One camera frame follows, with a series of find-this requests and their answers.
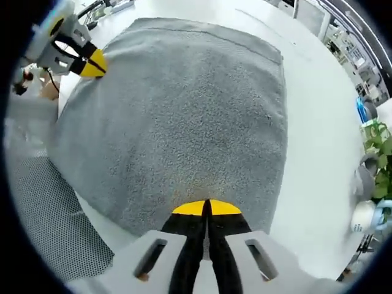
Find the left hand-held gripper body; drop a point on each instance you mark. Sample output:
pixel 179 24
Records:
pixel 49 33

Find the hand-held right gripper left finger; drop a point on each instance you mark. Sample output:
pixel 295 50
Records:
pixel 147 263

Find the green potted plant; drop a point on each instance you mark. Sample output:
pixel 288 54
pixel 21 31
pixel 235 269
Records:
pixel 382 171

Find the white table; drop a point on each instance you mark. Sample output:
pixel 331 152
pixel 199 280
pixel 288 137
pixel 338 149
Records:
pixel 315 122

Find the grey towel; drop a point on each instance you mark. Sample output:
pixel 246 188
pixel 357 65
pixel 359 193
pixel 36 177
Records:
pixel 183 122

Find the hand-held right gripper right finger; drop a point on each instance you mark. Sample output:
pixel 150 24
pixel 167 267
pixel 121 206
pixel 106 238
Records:
pixel 260 266

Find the grey mesh office chair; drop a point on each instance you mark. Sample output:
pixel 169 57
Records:
pixel 55 214

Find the grey plant pot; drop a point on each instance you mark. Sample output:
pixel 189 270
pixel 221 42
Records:
pixel 366 180

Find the pale green box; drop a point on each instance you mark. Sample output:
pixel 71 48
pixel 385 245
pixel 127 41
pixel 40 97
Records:
pixel 372 133

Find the white cabinet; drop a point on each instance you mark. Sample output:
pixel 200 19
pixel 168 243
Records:
pixel 312 15

